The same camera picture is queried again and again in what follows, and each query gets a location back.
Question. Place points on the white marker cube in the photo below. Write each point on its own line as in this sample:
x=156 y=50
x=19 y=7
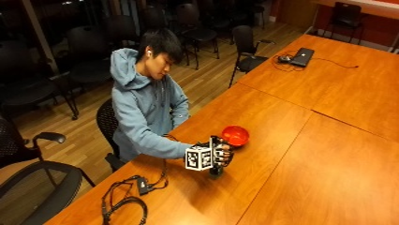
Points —
x=200 y=158

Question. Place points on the red bowl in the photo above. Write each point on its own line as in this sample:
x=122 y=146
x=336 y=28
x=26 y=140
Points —
x=236 y=135

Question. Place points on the small black hub box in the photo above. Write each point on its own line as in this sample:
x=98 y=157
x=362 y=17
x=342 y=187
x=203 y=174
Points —
x=144 y=186

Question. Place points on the the person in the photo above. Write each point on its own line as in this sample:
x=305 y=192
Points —
x=142 y=106

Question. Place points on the black mesh office chair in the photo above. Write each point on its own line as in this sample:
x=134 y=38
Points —
x=107 y=123

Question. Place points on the black power adapter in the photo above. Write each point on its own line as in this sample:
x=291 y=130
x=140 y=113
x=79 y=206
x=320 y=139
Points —
x=284 y=58

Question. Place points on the black padded armchair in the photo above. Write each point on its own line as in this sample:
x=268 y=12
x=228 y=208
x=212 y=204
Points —
x=247 y=47

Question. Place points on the black laptop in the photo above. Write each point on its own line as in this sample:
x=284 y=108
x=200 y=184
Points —
x=302 y=56

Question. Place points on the group of dark stacking chairs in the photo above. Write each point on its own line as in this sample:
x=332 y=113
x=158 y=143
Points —
x=87 y=53

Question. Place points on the black mesh armchair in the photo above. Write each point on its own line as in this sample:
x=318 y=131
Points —
x=38 y=193
x=17 y=143

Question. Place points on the black armless chair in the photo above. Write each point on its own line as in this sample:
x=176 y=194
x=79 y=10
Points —
x=345 y=17

